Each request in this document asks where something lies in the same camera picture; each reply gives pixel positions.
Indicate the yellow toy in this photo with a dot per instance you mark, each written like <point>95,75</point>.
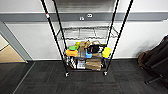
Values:
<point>106,52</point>

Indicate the green toy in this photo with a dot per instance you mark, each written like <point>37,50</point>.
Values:
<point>73,48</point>

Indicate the dark packaged item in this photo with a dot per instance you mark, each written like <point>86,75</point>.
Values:
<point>70,62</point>

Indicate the white printed box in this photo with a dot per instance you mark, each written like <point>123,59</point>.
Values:
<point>81,64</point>

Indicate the tan plush toy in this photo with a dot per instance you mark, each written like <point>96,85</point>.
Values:
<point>84,46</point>

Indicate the black chair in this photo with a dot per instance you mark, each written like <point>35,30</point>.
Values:
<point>160,60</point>

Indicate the grey door frame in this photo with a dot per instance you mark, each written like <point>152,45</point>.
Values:
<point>13,41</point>

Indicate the blue cup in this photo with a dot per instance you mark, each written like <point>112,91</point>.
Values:
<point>88,54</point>

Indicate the black bag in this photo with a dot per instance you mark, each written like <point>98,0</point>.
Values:
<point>95,49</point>

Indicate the red white pole tag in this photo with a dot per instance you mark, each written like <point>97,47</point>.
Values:
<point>47,15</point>

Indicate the round double wall outlet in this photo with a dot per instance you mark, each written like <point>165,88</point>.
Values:
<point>89,15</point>

